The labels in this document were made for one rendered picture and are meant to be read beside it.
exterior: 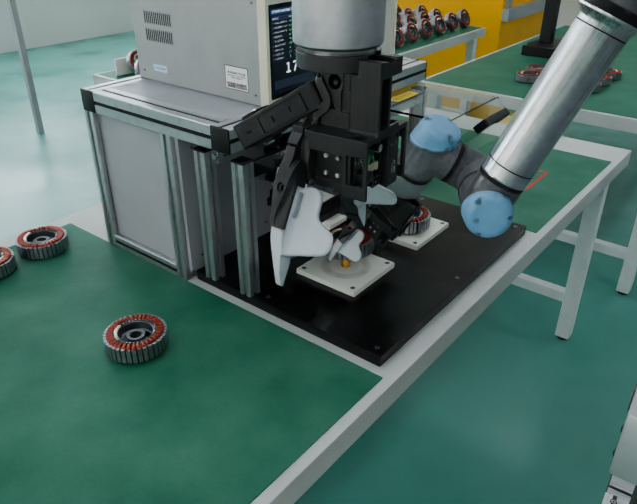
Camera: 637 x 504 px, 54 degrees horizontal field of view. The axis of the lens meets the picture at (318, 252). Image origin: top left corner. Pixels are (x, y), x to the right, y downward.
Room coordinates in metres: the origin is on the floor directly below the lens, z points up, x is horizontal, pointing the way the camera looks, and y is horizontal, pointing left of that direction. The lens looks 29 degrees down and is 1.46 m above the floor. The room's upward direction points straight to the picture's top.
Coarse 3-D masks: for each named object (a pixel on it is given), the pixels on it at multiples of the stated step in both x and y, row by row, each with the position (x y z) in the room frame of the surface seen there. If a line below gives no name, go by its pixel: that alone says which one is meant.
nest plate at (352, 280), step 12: (312, 264) 1.15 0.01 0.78; (324, 264) 1.15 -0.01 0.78; (336, 264) 1.15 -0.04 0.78; (360, 264) 1.15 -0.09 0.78; (372, 264) 1.15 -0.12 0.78; (384, 264) 1.15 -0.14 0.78; (312, 276) 1.10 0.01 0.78; (324, 276) 1.10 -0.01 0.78; (336, 276) 1.10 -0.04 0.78; (348, 276) 1.10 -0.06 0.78; (360, 276) 1.10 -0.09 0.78; (372, 276) 1.10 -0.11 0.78; (336, 288) 1.07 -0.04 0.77; (348, 288) 1.05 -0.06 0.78; (360, 288) 1.05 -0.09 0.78
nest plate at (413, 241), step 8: (432, 224) 1.34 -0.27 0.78; (440, 224) 1.34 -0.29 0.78; (448, 224) 1.34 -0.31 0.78; (424, 232) 1.29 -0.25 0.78; (432, 232) 1.29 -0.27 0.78; (440, 232) 1.31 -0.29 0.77; (400, 240) 1.26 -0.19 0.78; (408, 240) 1.25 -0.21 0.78; (416, 240) 1.25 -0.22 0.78; (424, 240) 1.25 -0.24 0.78; (416, 248) 1.23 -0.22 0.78
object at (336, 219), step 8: (328, 192) 1.21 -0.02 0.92; (328, 200) 1.17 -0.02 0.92; (336, 200) 1.19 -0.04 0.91; (328, 208) 1.17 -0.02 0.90; (336, 208) 1.19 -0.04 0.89; (320, 216) 1.15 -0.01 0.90; (328, 216) 1.17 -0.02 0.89; (336, 216) 1.18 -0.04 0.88; (344, 216) 1.18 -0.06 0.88; (328, 224) 1.14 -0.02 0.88; (336, 224) 1.15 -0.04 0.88
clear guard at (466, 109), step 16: (416, 96) 1.43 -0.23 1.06; (432, 96) 1.43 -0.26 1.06; (448, 96) 1.43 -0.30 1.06; (464, 96) 1.43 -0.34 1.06; (480, 96) 1.43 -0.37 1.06; (496, 96) 1.43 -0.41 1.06; (400, 112) 1.31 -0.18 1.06; (416, 112) 1.30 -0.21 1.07; (432, 112) 1.30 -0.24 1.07; (448, 112) 1.30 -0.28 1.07; (464, 112) 1.30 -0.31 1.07; (480, 112) 1.34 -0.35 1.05; (464, 128) 1.26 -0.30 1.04; (496, 128) 1.33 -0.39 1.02; (480, 144) 1.25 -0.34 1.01
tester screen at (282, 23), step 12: (276, 12) 1.18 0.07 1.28; (288, 12) 1.21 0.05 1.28; (276, 24) 1.18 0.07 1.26; (288, 24) 1.21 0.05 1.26; (276, 36) 1.18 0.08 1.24; (288, 36) 1.21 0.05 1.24; (276, 48) 1.18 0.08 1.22; (288, 48) 1.21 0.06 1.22; (276, 60) 1.18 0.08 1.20; (288, 60) 1.20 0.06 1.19; (276, 72) 1.18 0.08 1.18; (300, 72) 1.23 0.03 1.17; (300, 84) 1.23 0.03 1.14
